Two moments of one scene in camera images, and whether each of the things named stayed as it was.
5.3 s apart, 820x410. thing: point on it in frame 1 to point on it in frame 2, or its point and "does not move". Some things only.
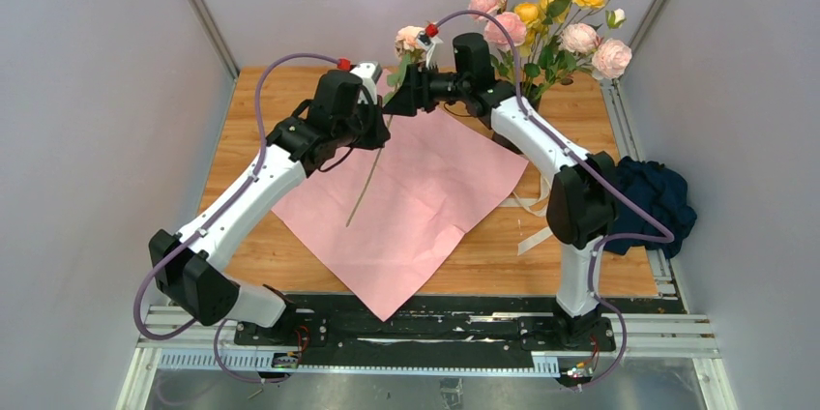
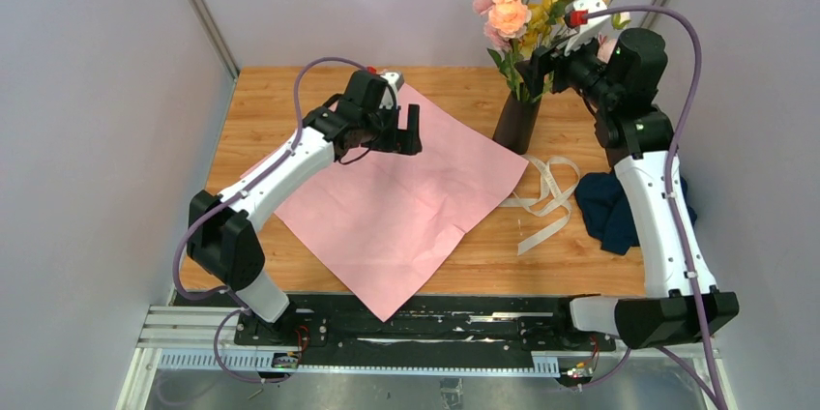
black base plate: (450, 323) does not move
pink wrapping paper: (380, 219) does not move
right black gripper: (415, 92) to (555, 58)
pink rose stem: (498, 42) does not move
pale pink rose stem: (406, 48) to (511, 13)
